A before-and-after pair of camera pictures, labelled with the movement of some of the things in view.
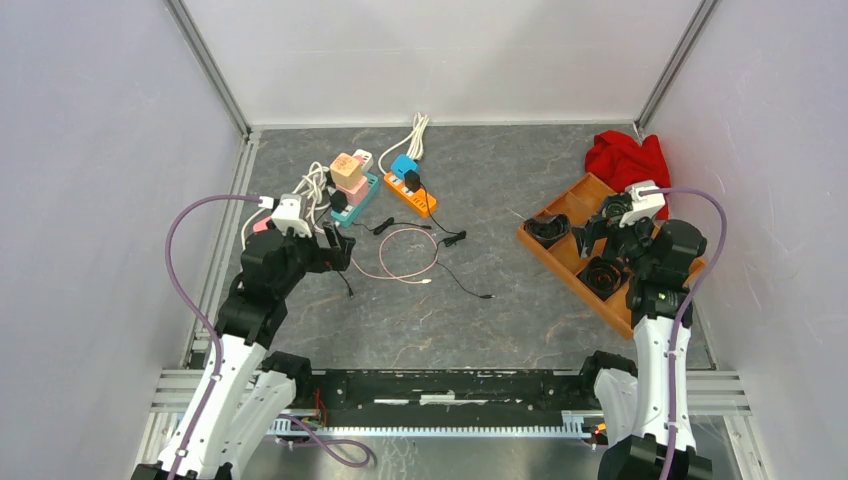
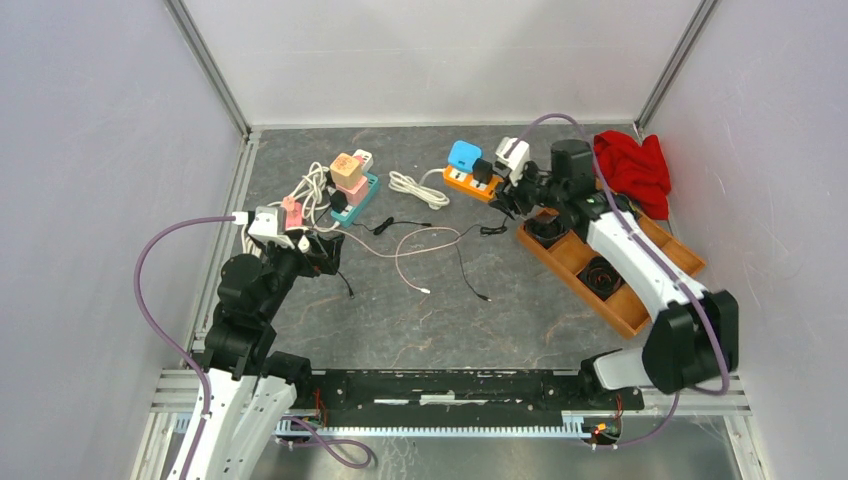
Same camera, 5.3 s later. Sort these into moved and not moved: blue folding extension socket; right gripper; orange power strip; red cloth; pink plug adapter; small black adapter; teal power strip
Moved: orange power strip; right gripper; blue folding extension socket
Not moved: teal power strip; pink plug adapter; small black adapter; red cloth
